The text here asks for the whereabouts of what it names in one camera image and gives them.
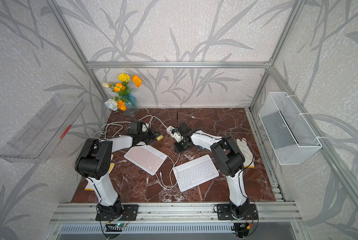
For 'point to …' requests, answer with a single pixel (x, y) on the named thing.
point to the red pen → (65, 131)
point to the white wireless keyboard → (195, 172)
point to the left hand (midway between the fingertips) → (161, 133)
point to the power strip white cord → (128, 122)
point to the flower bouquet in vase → (124, 100)
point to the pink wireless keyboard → (145, 157)
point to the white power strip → (169, 130)
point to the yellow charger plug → (160, 137)
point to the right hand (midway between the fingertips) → (175, 149)
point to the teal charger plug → (201, 148)
